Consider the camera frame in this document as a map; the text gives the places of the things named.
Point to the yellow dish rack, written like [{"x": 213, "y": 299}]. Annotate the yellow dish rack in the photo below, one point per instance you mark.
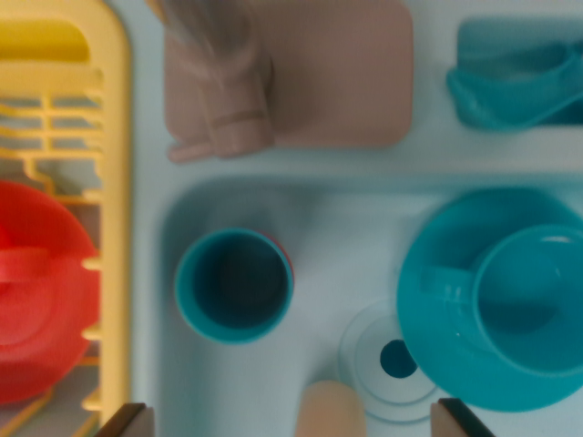
[{"x": 118, "y": 182}]

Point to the teal dish brush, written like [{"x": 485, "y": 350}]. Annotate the teal dish brush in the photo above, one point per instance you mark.
[{"x": 492, "y": 104}]

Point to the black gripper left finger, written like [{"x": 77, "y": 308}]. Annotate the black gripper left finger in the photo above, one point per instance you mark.
[{"x": 132, "y": 423}]

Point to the red tumbler cup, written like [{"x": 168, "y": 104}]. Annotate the red tumbler cup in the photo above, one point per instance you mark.
[{"x": 292, "y": 266}]

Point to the teal tumbler cup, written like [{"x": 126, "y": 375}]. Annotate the teal tumbler cup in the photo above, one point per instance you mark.
[{"x": 232, "y": 287}]

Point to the light blue toy sink unit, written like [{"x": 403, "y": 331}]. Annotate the light blue toy sink unit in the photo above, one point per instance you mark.
[{"x": 319, "y": 200}]

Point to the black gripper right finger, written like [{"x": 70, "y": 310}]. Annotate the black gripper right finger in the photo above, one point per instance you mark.
[{"x": 455, "y": 423}]

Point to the teal plate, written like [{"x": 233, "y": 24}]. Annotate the teal plate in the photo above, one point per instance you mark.
[{"x": 446, "y": 364}]

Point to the red plate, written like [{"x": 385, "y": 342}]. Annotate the red plate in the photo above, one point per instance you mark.
[{"x": 45, "y": 346}]

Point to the beige detergent bottle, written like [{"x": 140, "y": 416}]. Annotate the beige detergent bottle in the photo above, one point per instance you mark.
[{"x": 330, "y": 409}]

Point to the grey toy faucet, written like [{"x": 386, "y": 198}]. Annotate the grey toy faucet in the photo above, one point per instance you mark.
[{"x": 328, "y": 82}]

